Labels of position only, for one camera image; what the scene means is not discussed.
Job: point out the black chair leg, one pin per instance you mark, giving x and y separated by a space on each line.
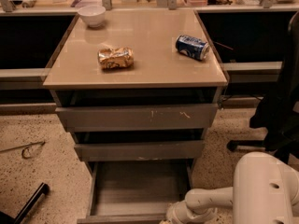
43 189

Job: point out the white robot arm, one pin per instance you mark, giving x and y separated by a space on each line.
265 190

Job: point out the crumpled gold chip bag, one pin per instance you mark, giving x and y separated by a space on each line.
115 58

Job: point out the grey drawer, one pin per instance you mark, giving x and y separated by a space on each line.
140 151
136 117
135 192

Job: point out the white bowl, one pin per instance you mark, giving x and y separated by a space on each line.
92 15

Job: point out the grey top drawer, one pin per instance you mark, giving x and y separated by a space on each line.
136 117

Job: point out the grey drawer cabinet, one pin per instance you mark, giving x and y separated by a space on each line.
160 75

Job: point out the black office chair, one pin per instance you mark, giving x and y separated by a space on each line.
278 110

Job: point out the grey bottom drawer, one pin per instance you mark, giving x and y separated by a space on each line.
135 192

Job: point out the blue soda can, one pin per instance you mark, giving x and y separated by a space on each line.
192 47

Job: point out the grey middle drawer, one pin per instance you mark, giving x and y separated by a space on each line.
140 151

